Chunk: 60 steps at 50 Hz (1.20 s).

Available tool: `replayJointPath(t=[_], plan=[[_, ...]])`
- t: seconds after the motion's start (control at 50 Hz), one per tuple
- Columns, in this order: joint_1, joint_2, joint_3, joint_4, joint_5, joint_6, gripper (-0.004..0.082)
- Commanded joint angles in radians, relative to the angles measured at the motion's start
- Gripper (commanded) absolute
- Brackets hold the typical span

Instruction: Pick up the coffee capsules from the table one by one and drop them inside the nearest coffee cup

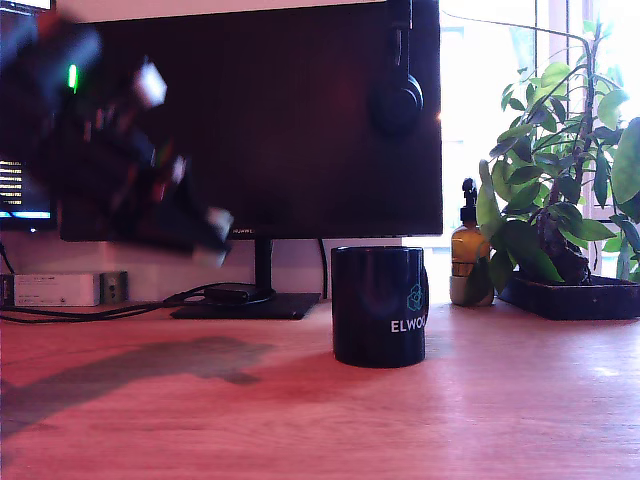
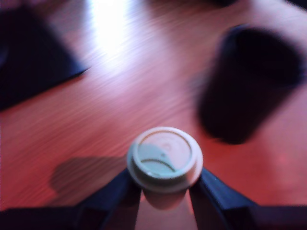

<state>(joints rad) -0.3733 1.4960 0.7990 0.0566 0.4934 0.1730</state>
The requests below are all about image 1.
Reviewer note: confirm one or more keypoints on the black monitor stand base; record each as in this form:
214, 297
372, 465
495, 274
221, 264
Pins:
250, 306

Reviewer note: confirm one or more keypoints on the small grey adapter block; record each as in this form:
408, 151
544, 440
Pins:
114, 287

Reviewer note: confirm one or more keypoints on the black Huawei monitor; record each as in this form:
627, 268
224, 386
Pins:
300, 150

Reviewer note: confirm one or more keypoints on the white device box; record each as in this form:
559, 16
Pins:
55, 290

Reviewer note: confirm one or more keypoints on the monitor showing text lines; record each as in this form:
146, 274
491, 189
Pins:
25, 215

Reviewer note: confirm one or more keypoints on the black Elwood mug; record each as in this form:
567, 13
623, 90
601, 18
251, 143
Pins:
370, 310

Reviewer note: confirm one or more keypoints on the dark grey device box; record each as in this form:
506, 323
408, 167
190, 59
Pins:
6, 290

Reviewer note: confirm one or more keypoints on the black headphones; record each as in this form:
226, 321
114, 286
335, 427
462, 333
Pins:
397, 105

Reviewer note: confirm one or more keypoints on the amber pump bottle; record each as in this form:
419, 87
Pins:
465, 250

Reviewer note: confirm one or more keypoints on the green leafy plant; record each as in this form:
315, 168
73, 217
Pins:
530, 250

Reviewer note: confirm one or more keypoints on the black plant tray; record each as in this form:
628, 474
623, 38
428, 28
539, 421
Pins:
575, 300

